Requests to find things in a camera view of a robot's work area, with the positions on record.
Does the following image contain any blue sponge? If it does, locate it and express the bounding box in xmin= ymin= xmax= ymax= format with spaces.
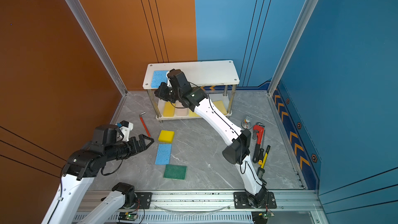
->
xmin=151 ymin=71 xmax=169 ymax=89
xmin=155 ymin=144 xmax=172 ymax=165

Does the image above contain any long yellow foam sponge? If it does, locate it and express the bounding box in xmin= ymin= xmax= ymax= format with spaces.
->
xmin=162 ymin=102 xmax=176 ymax=118

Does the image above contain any yellow porous sponge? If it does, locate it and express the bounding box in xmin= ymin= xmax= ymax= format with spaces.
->
xmin=189 ymin=110 xmax=200 ymax=118

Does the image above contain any small thick yellow sponge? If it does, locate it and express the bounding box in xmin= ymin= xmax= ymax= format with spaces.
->
xmin=158 ymin=130 xmax=175 ymax=144

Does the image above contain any cream yellow sponge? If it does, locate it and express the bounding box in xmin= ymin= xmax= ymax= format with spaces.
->
xmin=213 ymin=100 xmax=228 ymax=115

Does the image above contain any green scouring pad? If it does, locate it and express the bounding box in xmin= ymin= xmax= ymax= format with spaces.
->
xmin=163 ymin=164 xmax=187 ymax=180

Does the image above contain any pale pink sponge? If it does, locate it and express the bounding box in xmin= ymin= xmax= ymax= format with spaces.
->
xmin=175 ymin=107 xmax=189 ymax=117

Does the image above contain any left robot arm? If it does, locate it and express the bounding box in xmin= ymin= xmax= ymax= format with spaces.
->
xmin=42 ymin=121 xmax=154 ymax=224

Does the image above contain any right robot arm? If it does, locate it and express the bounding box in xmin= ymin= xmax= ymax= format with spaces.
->
xmin=155 ymin=69 xmax=267 ymax=208

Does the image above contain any white two-tier shelf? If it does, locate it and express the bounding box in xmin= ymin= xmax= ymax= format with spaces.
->
xmin=143 ymin=60 xmax=239 ymax=121

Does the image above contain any red hex key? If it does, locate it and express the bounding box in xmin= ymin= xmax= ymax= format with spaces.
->
xmin=139 ymin=112 xmax=151 ymax=137

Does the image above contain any left circuit board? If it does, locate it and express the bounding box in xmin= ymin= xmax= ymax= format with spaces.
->
xmin=118 ymin=212 xmax=138 ymax=223

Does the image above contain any circuit board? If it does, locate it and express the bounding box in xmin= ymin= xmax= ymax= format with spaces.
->
xmin=118 ymin=212 xmax=138 ymax=223
xmin=251 ymin=211 xmax=275 ymax=224

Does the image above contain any round metal foot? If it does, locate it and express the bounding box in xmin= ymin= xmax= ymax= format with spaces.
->
xmin=241 ymin=116 xmax=253 ymax=130

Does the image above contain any red pipe wrench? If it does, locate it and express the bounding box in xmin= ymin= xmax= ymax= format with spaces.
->
xmin=252 ymin=122 xmax=265 ymax=145

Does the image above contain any yellow black screwdriver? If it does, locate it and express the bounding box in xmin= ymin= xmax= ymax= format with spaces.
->
xmin=257 ymin=145 xmax=271 ymax=179

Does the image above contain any right circuit board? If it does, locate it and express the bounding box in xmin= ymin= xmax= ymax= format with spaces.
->
xmin=251 ymin=211 xmax=275 ymax=224

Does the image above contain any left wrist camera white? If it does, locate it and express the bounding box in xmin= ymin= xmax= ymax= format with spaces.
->
xmin=117 ymin=120 xmax=134 ymax=142

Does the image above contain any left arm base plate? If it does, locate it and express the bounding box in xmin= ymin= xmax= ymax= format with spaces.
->
xmin=122 ymin=192 xmax=152 ymax=210

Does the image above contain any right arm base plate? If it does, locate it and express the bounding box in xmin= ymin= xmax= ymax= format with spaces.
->
xmin=233 ymin=191 xmax=277 ymax=209

